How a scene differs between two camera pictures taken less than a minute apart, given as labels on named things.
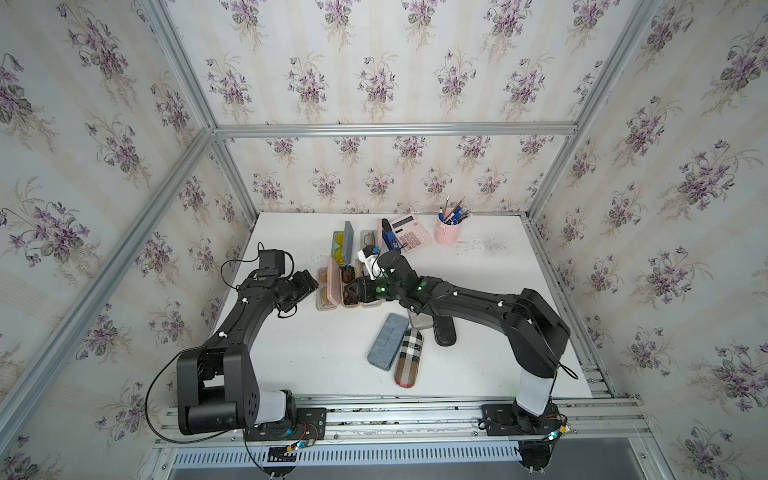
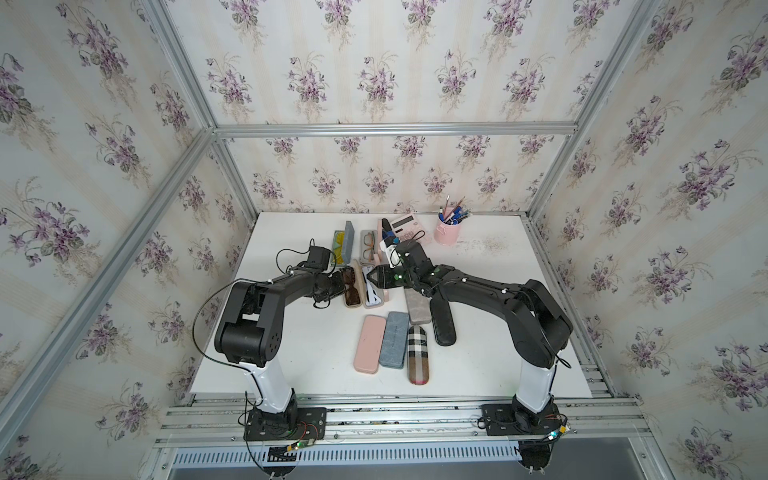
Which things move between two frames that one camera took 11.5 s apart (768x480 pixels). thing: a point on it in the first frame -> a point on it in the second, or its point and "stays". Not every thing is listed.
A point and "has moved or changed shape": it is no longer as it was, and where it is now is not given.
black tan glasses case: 444,330 stays
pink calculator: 410,233 stays
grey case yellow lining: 342,245 stays
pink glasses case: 328,285 has moved or changed shape
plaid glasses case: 408,360 has moved or changed shape
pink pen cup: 448,228 stays
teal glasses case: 388,340 has moved or changed shape
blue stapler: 389,237 stays
